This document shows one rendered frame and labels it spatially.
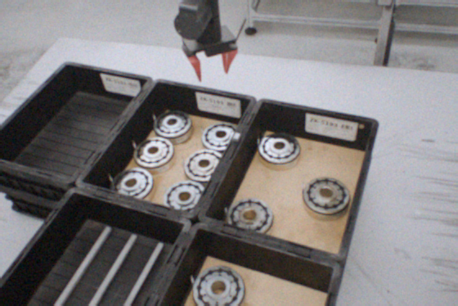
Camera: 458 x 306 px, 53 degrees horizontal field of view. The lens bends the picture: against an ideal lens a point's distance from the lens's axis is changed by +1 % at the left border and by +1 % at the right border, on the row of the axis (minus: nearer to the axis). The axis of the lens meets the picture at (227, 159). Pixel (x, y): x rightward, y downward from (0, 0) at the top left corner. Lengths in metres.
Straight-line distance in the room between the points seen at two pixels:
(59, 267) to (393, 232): 0.79
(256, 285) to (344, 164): 0.39
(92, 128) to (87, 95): 0.15
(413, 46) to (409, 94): 1.51
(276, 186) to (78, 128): 0.59
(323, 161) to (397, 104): 0.46
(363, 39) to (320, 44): 0.27
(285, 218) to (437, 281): 0.37
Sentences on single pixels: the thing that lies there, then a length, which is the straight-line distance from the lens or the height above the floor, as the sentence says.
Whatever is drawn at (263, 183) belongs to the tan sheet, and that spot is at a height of 0.83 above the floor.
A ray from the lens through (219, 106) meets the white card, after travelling 1.24.
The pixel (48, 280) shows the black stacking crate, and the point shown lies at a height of 0.83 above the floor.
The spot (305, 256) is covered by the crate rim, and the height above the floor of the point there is 0.93.
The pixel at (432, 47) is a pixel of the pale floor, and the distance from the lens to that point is 3.11.
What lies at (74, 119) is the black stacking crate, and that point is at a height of 0.83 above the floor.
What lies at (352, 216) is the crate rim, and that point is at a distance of 0.95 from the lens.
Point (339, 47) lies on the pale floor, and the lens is 3.02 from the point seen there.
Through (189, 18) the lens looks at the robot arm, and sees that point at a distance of 0.88.
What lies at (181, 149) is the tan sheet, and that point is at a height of 0.83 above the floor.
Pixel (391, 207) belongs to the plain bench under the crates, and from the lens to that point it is 1.27.
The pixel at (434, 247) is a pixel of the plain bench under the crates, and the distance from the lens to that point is 1.22.
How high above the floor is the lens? 1.69
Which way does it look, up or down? 47 degrees down
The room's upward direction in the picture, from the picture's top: 7 degrees counter-clockwise
